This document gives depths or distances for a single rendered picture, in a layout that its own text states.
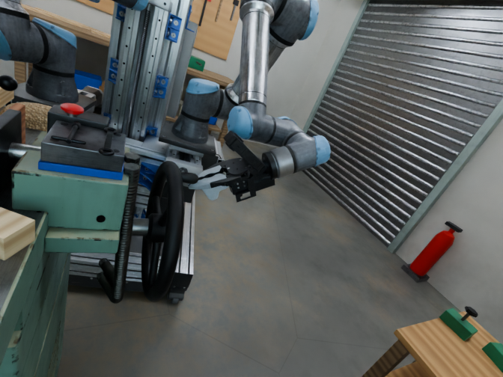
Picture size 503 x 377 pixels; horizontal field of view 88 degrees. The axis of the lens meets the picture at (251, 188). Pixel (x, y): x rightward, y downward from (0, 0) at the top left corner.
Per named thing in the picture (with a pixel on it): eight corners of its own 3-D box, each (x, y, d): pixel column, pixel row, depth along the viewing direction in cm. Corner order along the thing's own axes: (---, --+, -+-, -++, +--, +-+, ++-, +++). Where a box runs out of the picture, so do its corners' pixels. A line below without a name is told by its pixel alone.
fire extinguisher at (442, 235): (427, 280, 250) (471, 233, 225) (416, 283, 240) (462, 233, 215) (410, 266, 263) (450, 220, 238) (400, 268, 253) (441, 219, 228)
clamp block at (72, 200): (120, 233, 42) (129, 186, 38) (10, 228, 36) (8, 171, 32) (123, 185, 53) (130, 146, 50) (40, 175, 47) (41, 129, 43)
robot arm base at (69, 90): (39, 84, 98) (40, 56, 94) (84, 98, 103) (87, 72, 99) (15, 91, 85) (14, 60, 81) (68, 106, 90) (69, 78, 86)
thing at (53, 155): (121, 180, 39) (127, 147, 37) (28, 168, 34) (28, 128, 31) (124, 145, 49) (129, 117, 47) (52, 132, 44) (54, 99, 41)
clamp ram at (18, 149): (54, 199, 38) (57, 143, 35) (-15, 192, 35) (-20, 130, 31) (66, 170, 45) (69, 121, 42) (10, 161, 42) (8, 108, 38)
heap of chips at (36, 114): (75, 137, 57) (77, 120, 56) (-11, 120, 51) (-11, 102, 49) (81, 123, 64) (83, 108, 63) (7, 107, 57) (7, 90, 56)
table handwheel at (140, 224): (152, 274, 69) (177, 328, 43) (59, 277, 59) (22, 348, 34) (167, 167, 70) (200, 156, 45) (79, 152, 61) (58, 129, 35)
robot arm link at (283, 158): (293, 154, 62) (278, 140, 68) (275, 159, 61) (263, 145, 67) (294, 179, 66) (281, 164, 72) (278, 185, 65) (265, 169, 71)
